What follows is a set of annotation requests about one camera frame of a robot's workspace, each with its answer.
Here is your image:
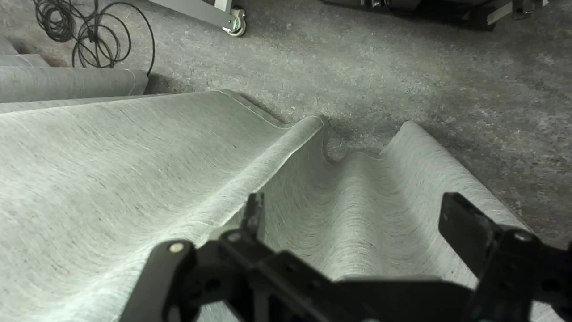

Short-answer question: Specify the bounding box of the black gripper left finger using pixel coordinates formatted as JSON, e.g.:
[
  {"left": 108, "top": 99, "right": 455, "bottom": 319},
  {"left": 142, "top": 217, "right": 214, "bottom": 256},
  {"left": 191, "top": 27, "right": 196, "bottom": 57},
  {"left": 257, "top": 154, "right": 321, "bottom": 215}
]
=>
[{"left": 117, "top": 192, "right": 282, "bottom": 322}]

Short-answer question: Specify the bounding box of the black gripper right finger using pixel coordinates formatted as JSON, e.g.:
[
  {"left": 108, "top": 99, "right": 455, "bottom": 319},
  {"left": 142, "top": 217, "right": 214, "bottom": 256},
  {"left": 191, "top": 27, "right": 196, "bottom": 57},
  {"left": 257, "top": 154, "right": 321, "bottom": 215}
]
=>
[{"left": 437, "top": 192, "right": 572, "bottom": 322}]

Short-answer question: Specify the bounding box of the grey-white sheer curtain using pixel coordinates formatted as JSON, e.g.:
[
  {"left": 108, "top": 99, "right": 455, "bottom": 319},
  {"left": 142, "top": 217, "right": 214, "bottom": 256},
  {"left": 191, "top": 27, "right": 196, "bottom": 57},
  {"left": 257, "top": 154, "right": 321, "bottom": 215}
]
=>
[{"left": 0, "top": 88, "right": 564, "bottom": 322}]

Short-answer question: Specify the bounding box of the grey folded fabric panel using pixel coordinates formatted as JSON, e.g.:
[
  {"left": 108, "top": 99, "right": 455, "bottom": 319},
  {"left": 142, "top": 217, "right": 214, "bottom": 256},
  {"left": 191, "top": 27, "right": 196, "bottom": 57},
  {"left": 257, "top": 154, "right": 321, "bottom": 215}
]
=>
[{"left": 0, "top": 34, "right": 150, "bottom": 104}]

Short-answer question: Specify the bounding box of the metal cart leg with caster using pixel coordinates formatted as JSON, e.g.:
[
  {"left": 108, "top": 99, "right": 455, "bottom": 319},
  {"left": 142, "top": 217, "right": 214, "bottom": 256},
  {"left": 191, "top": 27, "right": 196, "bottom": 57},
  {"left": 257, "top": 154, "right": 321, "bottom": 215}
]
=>
[{"left": 148, "top": 0, "right": 248, "bottom": 40}]

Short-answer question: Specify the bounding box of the dark equipment base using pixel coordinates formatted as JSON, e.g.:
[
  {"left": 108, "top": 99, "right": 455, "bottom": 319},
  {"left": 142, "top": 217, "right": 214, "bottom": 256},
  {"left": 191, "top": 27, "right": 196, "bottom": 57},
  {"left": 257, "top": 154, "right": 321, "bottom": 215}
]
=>
[{"left": 319, "top": 0, "right": 516, "bottom": 32}]

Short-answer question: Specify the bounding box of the coiled black floor cable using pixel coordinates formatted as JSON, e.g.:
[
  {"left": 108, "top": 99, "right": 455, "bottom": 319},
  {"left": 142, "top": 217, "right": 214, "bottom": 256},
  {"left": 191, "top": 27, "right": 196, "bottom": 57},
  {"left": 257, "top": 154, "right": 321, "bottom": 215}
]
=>
[{"left": 32, "top": 0, "right": 158, "bottom": 77}]

